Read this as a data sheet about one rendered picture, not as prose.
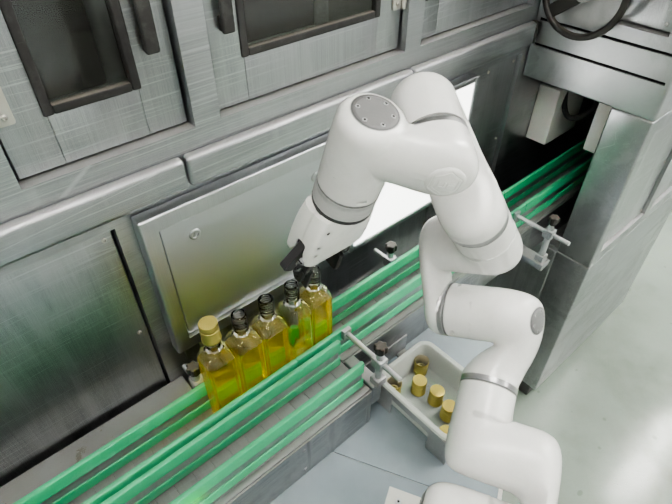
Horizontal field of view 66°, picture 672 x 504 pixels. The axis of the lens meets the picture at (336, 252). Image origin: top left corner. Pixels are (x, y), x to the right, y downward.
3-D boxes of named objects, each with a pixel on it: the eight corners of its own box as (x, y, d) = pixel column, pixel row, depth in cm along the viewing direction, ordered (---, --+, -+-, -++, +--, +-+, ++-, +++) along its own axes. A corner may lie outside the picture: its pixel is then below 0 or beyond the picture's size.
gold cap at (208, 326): (199, 335, 93) (194, 318, 90) (218, 328, 94) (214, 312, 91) (204, 349, 90) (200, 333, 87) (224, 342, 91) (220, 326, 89)
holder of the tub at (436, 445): (405, 347, 137) (408, 327, 131) (491, 418, 121) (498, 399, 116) (357, 383, 128) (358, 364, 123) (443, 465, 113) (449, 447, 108)
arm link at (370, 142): (472, 94, 55) (498, 163, 50) (434, 162, 63) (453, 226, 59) (334, 80, 51) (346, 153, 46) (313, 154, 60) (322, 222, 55)
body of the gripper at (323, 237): (357, 155, 64) (337, 209, 73) (291, 186, 59) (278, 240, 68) (397, 197, 62) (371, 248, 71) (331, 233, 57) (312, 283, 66)
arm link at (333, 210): (362, 144, 62) (356, 159, 65) (303, 170, 58) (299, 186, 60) (402, 187, 60) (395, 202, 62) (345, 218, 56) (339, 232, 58)
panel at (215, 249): (451, 184, 152) (471, 71, 130) (459, 189, 151) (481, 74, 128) (172, 346, 108) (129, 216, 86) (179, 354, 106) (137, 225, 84)
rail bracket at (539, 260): (506, 255, 158) (524, 195, 143) (556, 285, 149) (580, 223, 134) (497, 263, 156) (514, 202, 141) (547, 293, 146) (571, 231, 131)
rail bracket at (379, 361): (349, 347, 120) (350, 311, 111) (402, 395, 110) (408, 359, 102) (339, 354, 118) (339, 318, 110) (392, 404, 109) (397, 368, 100)
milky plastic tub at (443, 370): (421, 358, 133) (424, 336, 128) (493, 417, 121) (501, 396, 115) (372, 396, 125) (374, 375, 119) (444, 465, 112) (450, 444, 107)
